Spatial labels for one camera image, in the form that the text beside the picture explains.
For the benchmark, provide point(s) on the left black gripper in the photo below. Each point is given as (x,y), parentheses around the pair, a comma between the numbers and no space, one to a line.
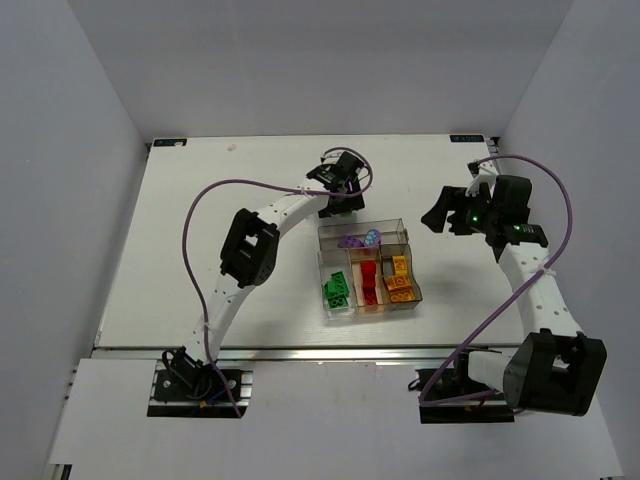
(342,204)

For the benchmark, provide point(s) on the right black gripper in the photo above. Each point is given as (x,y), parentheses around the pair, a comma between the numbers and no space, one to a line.
(459,212)

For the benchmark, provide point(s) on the purple sloped lego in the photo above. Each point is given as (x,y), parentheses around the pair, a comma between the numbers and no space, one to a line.
(350,241)

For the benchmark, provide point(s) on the purple flower lego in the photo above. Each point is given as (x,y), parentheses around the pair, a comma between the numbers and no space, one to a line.
(372,238)

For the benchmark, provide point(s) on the yellow curved lego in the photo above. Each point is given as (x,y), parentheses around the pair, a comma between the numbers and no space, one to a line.
(400,265)
(397,282)

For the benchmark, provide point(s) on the small red square lego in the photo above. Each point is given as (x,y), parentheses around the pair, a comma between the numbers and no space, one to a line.
(368,269)

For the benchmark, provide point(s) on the long green lego brick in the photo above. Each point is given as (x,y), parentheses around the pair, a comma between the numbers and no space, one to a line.
(339,277)

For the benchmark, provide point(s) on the red long lego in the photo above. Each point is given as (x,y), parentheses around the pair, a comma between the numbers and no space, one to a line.
(370,296)

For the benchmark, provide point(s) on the yellow lego brick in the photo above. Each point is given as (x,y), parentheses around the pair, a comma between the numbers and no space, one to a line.
(402,296)

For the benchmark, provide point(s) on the red lego brick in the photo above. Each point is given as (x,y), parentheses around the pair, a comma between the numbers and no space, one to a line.
(368,282)

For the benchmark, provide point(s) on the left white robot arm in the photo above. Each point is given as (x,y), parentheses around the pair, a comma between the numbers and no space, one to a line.
(249,252)

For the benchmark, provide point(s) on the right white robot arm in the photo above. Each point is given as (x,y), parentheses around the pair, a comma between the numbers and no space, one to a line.
(557,367)

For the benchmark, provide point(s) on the long smoky clear container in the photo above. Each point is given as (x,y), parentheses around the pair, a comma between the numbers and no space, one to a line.
(393,232)

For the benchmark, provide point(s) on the right blue table label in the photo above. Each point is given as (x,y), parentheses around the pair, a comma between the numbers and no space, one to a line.
(466,138)

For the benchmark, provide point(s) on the blue table label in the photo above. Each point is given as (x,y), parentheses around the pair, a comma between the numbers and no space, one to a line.
(466,138)
(169,142)

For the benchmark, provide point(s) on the clear plastic container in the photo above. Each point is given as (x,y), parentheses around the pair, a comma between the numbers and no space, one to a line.
(331,262)

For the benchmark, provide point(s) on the dark grey plastic container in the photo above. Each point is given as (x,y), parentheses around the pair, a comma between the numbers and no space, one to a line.
(387,252)

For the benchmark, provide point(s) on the left blue table label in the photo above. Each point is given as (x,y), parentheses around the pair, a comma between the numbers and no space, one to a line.
(169,142)

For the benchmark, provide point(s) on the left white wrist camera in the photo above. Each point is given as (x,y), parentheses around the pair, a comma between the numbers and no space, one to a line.
(331,158)

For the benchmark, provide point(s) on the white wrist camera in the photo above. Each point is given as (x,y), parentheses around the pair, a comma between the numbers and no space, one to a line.
(482,172)
(331,158)

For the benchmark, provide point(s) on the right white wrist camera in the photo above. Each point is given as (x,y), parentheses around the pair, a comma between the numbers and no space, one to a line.
(482,172)

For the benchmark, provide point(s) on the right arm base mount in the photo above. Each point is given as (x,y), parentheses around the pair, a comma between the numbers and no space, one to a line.
(460,400)

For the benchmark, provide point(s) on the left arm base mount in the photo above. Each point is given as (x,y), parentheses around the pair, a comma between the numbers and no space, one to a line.
(185,388)

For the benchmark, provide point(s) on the aluminium table rail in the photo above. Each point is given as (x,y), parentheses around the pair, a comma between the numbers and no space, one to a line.
(298,355)

